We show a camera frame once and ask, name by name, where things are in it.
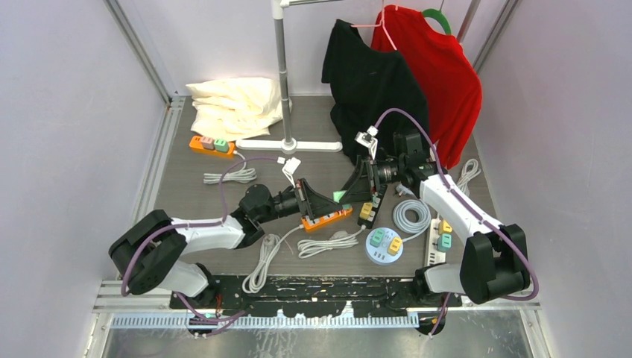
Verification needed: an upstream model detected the white clothes rack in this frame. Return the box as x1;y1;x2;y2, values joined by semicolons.
236;0;342;154

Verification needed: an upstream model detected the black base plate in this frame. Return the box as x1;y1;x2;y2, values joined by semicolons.
169;275;463;334

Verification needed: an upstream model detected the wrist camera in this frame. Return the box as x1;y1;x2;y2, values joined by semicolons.
277;157;302;188
355;126;379;160

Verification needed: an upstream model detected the green hanger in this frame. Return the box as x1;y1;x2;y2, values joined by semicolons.
421;1;452;36

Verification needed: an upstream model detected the black power strip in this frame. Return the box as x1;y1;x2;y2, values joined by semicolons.
357;184;388;229

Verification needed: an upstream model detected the round blue power strip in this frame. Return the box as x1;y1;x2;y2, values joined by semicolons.
365;227;404;266

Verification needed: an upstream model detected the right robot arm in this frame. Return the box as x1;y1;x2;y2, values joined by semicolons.
341;127;540;307

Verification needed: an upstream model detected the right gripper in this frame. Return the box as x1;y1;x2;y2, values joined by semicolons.
338;154;405;205

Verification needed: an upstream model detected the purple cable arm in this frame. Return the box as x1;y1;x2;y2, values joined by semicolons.
373;107;540;338
120;156;285;338

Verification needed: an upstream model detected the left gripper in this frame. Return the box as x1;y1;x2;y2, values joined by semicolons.
256;178;341;224

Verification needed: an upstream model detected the cream folded cloth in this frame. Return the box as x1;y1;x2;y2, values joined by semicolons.
186;77;282;142

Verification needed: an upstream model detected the white usb power strip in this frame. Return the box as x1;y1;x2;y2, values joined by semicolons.
425;219;454;266

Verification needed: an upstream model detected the pink hanger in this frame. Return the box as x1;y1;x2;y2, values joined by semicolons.
351;1;398;51

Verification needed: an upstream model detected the black t-shirt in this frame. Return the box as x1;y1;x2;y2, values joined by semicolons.
321;19;430;163

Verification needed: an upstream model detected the red t-shirt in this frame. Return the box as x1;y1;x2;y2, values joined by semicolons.
371;4;482;169

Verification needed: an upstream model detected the teal charger on white strip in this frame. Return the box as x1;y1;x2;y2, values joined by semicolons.
437;234;452;253

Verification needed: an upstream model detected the yellow usb charger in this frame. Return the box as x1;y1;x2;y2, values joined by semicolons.
359;202;373;221

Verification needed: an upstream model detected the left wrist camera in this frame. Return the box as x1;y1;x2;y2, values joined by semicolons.
277;157;302;188

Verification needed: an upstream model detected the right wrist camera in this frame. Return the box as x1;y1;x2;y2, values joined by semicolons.
355;126;379;160

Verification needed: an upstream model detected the orange power strip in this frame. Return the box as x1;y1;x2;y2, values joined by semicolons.
301;207;353;233
189;136;236;159

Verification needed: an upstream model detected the white cable of black strip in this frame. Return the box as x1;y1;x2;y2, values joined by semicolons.
297;224;367;260

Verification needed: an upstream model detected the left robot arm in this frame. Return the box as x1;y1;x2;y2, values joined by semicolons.
108;179;343;308

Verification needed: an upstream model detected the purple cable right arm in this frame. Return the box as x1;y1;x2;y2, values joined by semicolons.
373;107;540;338

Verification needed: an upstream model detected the white cable bundle right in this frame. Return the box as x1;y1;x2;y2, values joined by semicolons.
436;158;481;221

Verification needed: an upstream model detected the yellow charger on white strip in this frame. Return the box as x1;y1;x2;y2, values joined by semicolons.
438;220;453;235

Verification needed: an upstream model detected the white cable of far strip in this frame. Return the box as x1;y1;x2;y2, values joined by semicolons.
203;151;258;186

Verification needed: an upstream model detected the coiled grey round cable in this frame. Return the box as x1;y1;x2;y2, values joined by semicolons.
392;183;432;243

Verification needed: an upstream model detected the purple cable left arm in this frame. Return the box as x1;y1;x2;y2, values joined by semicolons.
120;156;285;338

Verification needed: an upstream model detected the pink charger on far strip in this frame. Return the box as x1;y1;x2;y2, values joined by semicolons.
200;136;215;151

